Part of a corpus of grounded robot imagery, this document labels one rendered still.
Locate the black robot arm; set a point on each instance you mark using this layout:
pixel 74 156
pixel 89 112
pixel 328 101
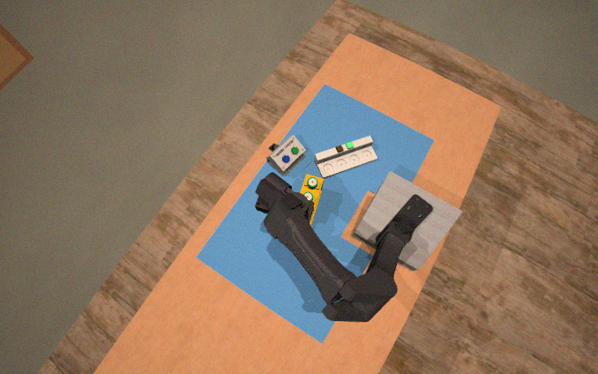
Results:
pixel 368 293

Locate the blue flat mat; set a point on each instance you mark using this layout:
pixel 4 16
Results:
pixel 243 252

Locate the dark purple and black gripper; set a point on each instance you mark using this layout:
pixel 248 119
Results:
pixel 311 208

